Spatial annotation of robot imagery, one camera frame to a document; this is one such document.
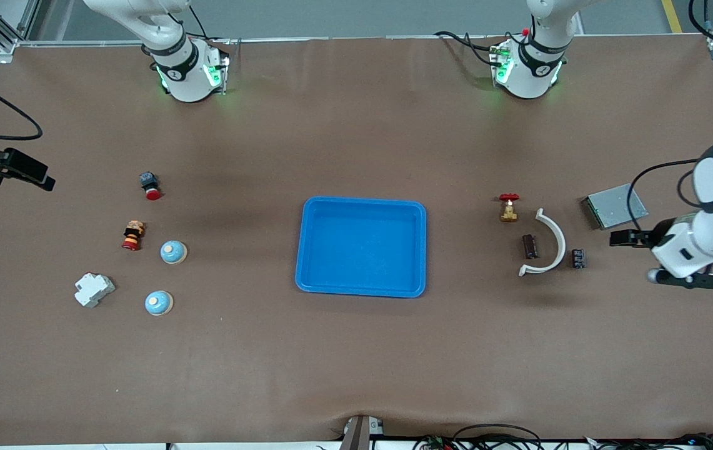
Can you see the white curved plastic bracket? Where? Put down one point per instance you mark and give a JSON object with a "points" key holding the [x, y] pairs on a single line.
{"points": [[523, 271]]}

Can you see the light blue desk bell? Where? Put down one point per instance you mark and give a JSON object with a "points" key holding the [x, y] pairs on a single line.
{"points": [[159, 303], [173, 252]]}

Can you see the grey metal box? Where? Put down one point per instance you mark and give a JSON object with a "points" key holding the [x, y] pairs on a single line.
{"points": [[612, 206]]}

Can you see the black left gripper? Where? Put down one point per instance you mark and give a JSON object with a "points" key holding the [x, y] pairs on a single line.
{"points": [[657, 238]]}

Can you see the white circuit breaker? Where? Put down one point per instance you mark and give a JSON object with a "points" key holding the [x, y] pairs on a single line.
{"points": [[94, 290]]}

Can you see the brown table mat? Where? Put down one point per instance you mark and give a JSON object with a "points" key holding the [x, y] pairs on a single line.
{"points": [[206, 375]]}

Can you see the red push button blue base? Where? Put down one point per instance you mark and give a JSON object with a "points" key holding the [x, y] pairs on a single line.
{"points": [[150, 185]]}

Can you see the dark capacitor with white print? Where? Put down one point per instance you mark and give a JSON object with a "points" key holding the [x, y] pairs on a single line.
{"points": [[578, 259]]}

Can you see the blue plastic tray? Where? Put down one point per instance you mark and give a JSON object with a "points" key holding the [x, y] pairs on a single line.
{"points": [[356, 250]]}

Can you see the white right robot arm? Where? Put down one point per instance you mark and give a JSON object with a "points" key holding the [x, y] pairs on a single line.
{"points": [[187, 69]]}

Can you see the dark brown cylindrical capacitor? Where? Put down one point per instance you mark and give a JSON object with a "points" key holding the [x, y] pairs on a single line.
{"points": [[530, 246]]}

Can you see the red emergency button orange base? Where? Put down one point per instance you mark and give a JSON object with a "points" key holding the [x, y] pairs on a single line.
{"points": [[133, 235]]}

